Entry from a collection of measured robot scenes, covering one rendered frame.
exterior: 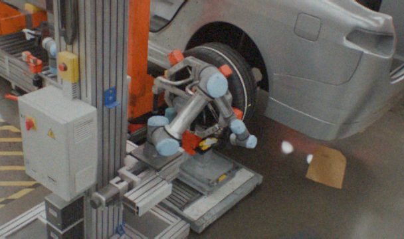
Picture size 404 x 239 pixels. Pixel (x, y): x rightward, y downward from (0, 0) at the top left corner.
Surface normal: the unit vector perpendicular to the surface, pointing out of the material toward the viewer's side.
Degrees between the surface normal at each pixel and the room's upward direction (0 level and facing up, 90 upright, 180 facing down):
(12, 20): 90
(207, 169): 0
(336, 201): 0
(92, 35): 90
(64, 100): 0
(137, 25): 90
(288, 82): 90
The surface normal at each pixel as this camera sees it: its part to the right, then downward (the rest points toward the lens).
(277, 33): -0.62, 0.35
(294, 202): 0.11, -0.84
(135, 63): 0.77, 0.40
